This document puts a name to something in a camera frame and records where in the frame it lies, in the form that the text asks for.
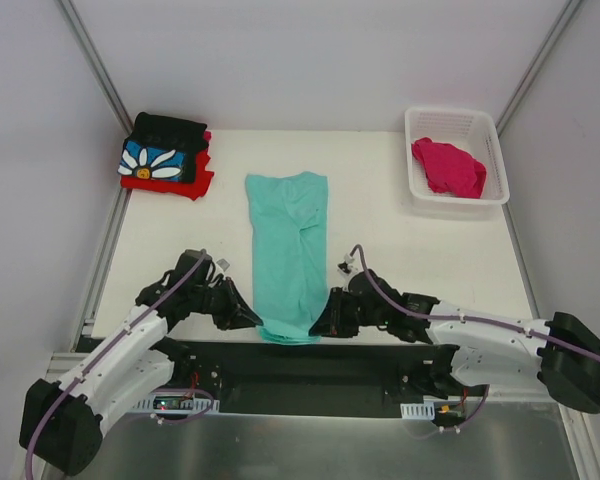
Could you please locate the pink folded t shirt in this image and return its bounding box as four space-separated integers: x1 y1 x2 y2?
203 130 212 150

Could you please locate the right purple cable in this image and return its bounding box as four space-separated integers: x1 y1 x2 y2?
349 243 600 439

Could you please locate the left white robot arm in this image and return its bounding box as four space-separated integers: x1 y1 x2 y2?
19 250 262 479

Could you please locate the left white cable duct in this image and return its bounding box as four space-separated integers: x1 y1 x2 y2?
129 394 220 416

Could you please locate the right white cable duct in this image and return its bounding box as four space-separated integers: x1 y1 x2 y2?
400 402 435 421

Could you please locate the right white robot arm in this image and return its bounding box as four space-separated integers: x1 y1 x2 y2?
310 272 600 414

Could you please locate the white plastic basket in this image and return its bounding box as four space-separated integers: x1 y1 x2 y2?
404 106 510 215

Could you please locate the right aluminium frame post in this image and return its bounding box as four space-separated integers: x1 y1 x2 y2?
495 0 586 137

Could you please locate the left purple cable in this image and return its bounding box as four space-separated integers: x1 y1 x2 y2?
23 249 217 480

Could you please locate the teal t shirt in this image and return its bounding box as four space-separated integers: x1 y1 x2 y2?
245 172 329 345

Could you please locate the red folded t shirt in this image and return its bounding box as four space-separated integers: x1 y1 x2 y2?
120 150 215 201

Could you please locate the aluminium frame post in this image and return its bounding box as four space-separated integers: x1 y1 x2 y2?
495 0 586 137
55 0 133 133

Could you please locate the white cable duct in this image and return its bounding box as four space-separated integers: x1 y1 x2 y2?
129 394 220 416
400 402 435 421

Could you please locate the magenta t shirt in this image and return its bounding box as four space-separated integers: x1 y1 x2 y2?
411 137 487 199

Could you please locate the purple cable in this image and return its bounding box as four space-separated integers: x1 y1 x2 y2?
349 243 600 439
23 249 217 480

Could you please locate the left aluminium frame post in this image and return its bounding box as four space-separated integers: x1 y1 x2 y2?
55 0 133 133

